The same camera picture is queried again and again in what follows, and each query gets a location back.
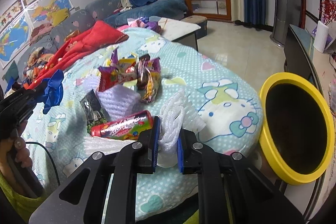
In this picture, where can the clothes pile on sofa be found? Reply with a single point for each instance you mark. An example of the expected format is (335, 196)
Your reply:
(41, 48)

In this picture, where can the white foam net sleeve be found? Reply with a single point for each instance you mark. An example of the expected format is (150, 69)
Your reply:
(171, 115)

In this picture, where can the round blue stool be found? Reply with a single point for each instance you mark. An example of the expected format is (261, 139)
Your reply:
(201, 21)

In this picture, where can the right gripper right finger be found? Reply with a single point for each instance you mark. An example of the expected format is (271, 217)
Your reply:
(188, 158)

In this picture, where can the red candy tube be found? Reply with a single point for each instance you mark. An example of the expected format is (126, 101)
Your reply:
(126, 128)

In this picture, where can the purple foam net sleeve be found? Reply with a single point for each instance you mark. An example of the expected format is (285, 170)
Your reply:
(118, 101)

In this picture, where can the Hello Kitty blanket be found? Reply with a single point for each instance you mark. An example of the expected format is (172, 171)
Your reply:
(220, 108)

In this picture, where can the China map poster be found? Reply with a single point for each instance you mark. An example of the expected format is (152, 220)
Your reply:
(49, 11)

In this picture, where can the grey heart pattern sofa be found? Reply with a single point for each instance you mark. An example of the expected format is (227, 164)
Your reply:
(52, 37)

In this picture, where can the dark purple snack packet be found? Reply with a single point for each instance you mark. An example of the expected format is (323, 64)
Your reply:
(142, 73)

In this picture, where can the green sleeve left forearm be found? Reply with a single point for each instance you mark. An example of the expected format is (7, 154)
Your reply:
(24, 206)

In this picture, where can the black green snack packet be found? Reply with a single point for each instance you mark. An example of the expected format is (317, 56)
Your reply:
(94, 112)

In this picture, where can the world map poster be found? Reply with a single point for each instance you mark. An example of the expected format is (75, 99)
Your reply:
(14, 39)

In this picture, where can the white marble coffee table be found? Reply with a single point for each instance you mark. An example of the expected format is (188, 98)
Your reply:
(178, 31)

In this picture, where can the blue cloth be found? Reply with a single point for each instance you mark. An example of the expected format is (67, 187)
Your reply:
(51, 91)

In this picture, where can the red cloth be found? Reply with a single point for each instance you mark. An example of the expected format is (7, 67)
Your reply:
(91, 40)

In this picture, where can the purple orange snack packet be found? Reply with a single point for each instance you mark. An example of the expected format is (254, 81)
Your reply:
(154, 68)

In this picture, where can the person's left hand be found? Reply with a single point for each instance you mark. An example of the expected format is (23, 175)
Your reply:
(22, 157)

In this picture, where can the purple pink clothes pile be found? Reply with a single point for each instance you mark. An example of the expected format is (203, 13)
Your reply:
(142, 22)

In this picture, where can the red berry branch decoration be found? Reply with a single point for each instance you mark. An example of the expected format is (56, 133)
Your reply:
(328, 9)

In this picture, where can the white paper towel roll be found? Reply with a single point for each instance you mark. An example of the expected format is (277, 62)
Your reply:
(321, 35)

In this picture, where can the red snack wrapper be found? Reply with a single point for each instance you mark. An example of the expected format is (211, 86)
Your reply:
(111, 76)

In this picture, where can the yellow rimmed black trash bin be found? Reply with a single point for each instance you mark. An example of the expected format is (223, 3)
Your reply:
(297, 136)

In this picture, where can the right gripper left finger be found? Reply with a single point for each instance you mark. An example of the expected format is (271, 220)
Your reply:
(149, 151)

